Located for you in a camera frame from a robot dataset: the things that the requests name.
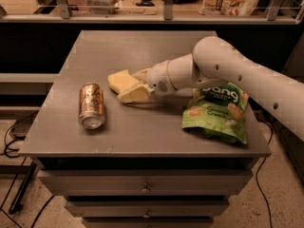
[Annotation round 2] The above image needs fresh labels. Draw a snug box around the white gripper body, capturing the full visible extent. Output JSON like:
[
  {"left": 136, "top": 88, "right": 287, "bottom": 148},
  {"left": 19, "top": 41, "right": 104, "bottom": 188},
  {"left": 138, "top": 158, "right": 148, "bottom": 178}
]
[{"left": 146, "top": 61, "right": 177, "bottom": 96}]

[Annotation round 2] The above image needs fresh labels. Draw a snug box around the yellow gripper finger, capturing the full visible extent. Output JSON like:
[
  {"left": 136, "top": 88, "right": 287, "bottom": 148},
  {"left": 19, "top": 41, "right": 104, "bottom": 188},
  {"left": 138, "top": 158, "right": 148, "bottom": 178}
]
[
  {"left": 118, "top": 84, "right": 153, "bottom": 104},
  {"left": 132, "top": 68, "right": 150, "bottom": 82}
]

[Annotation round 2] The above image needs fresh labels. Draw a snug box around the green and yellow sponge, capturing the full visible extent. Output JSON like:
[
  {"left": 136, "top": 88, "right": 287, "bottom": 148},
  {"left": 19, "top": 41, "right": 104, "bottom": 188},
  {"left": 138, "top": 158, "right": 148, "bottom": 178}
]
[{"left": 107, "top": 69, "right": 138, "bottom": 94}]

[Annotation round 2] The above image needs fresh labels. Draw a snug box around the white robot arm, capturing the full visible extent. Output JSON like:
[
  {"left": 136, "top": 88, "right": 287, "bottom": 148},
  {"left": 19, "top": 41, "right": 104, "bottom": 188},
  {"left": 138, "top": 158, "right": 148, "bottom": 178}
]
[{"left": 118, "top": 37, "right": 304, "bottom": 140}]

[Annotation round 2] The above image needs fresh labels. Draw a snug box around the orange soda can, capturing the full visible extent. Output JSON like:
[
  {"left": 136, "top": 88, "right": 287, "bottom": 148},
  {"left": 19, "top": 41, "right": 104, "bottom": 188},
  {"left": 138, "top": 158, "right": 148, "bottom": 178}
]
[{"left": 78, "top": 83, "right": 105, "bottom": 129}]

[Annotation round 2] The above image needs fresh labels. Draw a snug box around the green Dang chips bag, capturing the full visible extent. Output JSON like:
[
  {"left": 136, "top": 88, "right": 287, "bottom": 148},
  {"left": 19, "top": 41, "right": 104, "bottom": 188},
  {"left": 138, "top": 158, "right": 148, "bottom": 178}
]
[{"left": 182, "top": 83, "right": 249, "bottom": 144}]

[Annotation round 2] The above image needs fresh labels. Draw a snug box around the grey drawer cabinet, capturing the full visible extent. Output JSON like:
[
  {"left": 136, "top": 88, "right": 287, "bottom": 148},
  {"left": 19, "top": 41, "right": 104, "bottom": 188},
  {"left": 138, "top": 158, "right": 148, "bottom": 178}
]
[{"left": 21, "top": 30, "right": 270, "bottom": 228}]

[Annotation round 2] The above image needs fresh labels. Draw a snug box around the top drawer metal knob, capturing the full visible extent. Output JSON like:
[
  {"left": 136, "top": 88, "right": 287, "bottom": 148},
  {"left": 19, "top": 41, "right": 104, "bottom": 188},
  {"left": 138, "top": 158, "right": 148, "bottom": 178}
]
[{"left": 142, "top": 182, "right": 151, "bottom": 194}]

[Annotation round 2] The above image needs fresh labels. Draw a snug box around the drawer metal knob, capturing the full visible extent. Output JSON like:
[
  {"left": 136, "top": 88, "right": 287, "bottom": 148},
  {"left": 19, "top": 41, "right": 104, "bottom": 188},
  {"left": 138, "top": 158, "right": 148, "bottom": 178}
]
[
  {"left": 142, "top": 182, "right": 151, "bottom": 194},
  {"left": 142, "top": 209, "right": 151, "bottom": 219}
]

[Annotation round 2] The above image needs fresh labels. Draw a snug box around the metal shelf rail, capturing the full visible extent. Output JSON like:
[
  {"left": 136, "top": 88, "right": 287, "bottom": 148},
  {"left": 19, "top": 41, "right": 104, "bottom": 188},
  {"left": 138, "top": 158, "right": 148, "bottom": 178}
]
[{"left": 0, "top": 0, "right": 304, "bottom": 25}]

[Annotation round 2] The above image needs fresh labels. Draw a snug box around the black cable right floor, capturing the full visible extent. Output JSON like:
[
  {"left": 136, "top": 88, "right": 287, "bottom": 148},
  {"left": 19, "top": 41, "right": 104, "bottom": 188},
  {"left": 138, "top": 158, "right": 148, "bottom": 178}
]
[{"left": 255, "top": 155, "right": 275, "bottom": 228}]

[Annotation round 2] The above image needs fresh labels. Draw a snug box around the black cables left floor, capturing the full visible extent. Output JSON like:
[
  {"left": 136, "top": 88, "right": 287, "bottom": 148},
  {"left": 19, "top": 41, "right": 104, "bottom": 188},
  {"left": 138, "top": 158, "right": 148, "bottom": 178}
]
[{"left": 0, "top": 111, "right": 55, "bottom": 228}]

